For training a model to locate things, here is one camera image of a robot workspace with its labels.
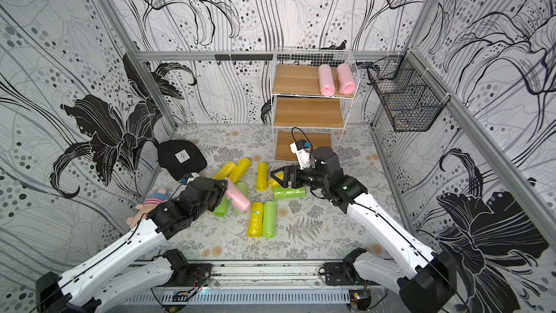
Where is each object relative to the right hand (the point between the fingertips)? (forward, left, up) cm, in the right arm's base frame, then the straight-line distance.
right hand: (281, 171), depth 71 cm
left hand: (-1, +18, -9) cm, 20 cm away
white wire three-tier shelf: (+31, -7, 0) cm, 32 cm away
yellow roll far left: (+13, +27, -21) cm, 36 cm away
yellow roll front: (-10, +10, -21) cm, 25 cm away
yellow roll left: (+15, +20, -22) cm, 33 cm away
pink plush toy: (-3, +53, -17) cm, 56 cm away
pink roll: (-5, +17, -6) cm, 18 cm away
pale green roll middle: (+7, +18, -25) cm, 31 cm away
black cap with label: (+19, +49, -18) cm, 55 cm away
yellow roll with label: (+7, +5, -21) cm, 22 cm away
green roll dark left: (-10, +19, -6) cm, 23 cm away
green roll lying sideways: (+3, +1, -20) cm, 21 cm away
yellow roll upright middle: (+12, +10, -22) cm, 27 cm away
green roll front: (-8, +5, -22) cm, 24 cm away
